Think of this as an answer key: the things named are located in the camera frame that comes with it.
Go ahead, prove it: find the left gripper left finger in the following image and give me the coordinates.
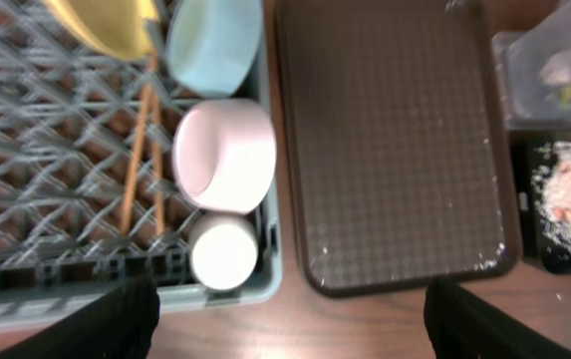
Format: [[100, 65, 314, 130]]
[[0, 277, 160, 359]]

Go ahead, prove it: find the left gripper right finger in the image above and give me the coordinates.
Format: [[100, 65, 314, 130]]
[[424, 279, 571, 359]]

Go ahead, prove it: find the white cup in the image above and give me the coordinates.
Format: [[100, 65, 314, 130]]
[[188, 214, 259, 291]]

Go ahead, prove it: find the wooden chopstick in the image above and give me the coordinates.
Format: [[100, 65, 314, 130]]
[[147, 52, 166, 236], [120, 84, 152, 235]]

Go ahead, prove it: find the white bowl with rice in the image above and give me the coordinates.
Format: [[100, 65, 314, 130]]
[[171, 99, 277, 214]]

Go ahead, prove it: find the light blue bowl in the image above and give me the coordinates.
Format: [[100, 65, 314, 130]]
[[165, 0, 263, 98]]

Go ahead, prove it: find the yellow round plate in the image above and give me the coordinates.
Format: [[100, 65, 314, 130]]
[[42, 0, 159, 62]]

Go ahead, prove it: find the black waste tray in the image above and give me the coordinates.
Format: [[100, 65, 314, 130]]
[[509, 130, 571, 274]]

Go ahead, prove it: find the clear plastic waste bin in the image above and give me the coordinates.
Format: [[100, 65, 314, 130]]
[[491, 1, 571, 130]]

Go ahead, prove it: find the grey plastic dish rack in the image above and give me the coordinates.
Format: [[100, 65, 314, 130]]
[[0, 1, 282, 333]]

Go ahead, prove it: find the dark brown serving tray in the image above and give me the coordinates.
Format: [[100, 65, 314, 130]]
[[275, 0, 521, 298]]

